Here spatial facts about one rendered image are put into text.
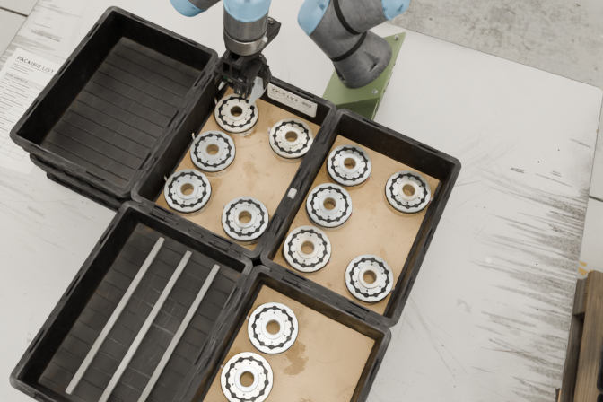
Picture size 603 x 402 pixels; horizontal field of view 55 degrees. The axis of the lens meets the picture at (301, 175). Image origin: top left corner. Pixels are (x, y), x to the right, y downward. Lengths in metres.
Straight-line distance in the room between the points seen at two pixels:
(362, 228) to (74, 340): 0.64
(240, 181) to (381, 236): 0.34
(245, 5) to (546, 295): 1.00
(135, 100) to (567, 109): 1.15
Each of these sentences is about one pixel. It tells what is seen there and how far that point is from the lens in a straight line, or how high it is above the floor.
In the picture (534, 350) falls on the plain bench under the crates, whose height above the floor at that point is 0.70.
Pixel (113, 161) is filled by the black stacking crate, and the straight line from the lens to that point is 1.39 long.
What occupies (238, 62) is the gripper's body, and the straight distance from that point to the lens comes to 1.04.
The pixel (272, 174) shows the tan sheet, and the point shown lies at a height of 0.83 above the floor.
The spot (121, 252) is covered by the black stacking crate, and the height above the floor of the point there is 0.83.
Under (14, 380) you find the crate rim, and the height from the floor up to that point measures 0.93.
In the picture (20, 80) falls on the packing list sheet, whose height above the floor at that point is 0.70.
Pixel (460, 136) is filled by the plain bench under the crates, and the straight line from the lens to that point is 1.60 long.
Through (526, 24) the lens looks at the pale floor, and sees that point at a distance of 2.84.
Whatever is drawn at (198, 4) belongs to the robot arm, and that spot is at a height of 1.21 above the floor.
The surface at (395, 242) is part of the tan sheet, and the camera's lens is 1.30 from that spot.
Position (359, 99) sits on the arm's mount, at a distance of 1.42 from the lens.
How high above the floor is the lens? 2.05
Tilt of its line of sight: 67 degrees down
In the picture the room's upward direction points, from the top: 7 degrees clockwise
